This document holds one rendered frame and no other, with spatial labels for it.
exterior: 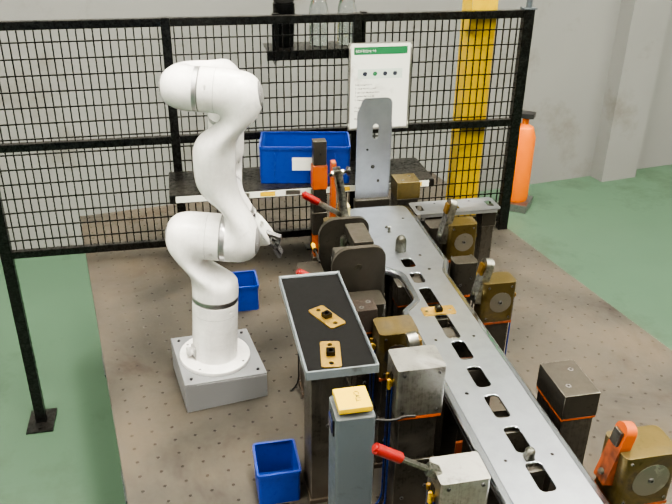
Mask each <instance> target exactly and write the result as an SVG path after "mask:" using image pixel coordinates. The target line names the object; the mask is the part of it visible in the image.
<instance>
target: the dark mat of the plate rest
mask: <svg viewBox="0 0 672 504"><path fill-rule="evenodd" d="M281 280H282V284H283V287H284V290H285V294H286V297H287V301H288V304H289V308H290V311H291V315H292V318H293V322H294V325H295V329H296V332H297V336H298V339H299V343H300V346H301V350H302V353H303V357H304V360H305V364H306V367H307V370H308V371H316V370H325V369H334V368H322V367H321V354H320V342H322V341H338V342H339V343H340V352H341V361H342V367H341V368H343V367H352V366H361V365H369V364H376V363H375V361H374V358H373V356H372V354H371V351H370V349H369V347H368V344H367V342H366V340H365V337H364V335H363V333H362V330H361V328H360V326H359V323H358V321H357V319H356V316H355V314H354V312H353V309H352V307H351V305H350V302H349V300H348V298H347V295H346V293H345V291H344V289H343V286H342V284H341V282H340V279H339V277H338V275H337V274H332V275H321V276H310V277H299V278H287V279H281ZM318 306H325V307H326V308H327V309H329V310H330V311H331V312H333V313H334V314H336V315H337V316H338V317H340V318H341V319H342V320H344V321H345V324H344V325H342V326H339V327H337V328H334V329H330V328H329V327H327V326H326V325H325V324H323V323H322V322H321V321H319V320H318V319H317V318H315V317H314V316H313V315H311V314H310V313H309V310H310V309H313V308H315V307H318Z"/></svg>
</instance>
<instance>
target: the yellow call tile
mask: <svg viewBox="0 0 672 504"><path fill-rule="evenodd" d="M332 394H333V398H334V401H335V404H336V407H337V410H338V413H339V415H343V414H351V413H359V412H368V411H372V410H373V405H372V403H371V400H370V397H369V395H368V392H367V390H366V387H365V386H355V387H347V388H338V389H333V390H332Z"/></svg>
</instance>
